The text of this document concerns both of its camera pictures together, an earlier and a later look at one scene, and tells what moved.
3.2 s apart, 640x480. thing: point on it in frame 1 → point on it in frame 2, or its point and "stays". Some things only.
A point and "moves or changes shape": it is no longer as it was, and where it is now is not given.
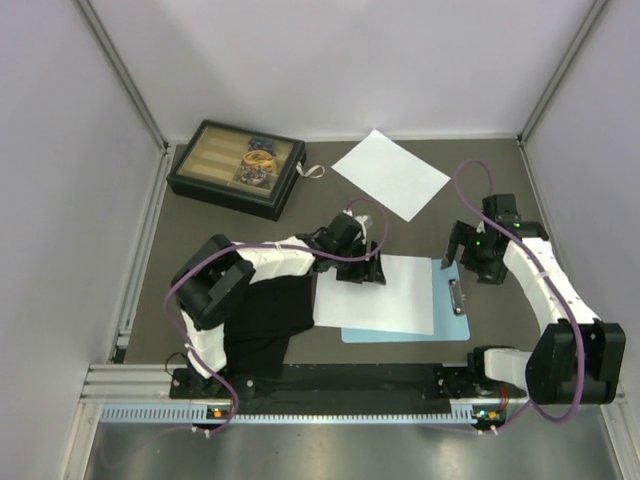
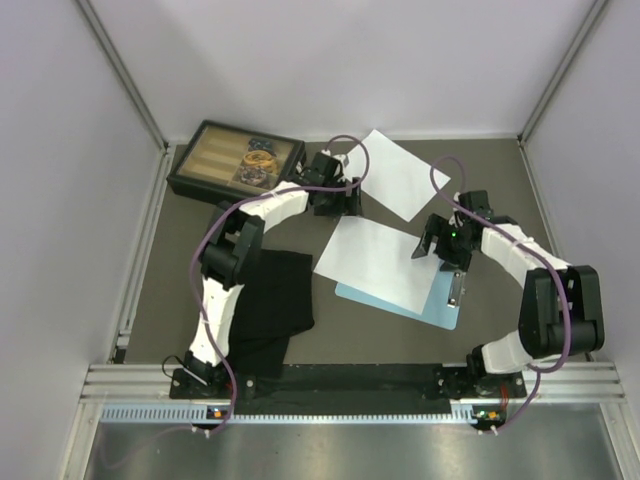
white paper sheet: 404,305 moves or changes shape
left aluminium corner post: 134,93 stays
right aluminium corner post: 597,9 stays
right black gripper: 489,273 → 453,262
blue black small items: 261,144 stays
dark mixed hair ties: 255,175 stays
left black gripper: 366,271 → 338,210
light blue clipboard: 450,315 → 442,305
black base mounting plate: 338,387 stays
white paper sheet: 393,176 stays
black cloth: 257,336 stays
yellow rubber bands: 260,158 stays
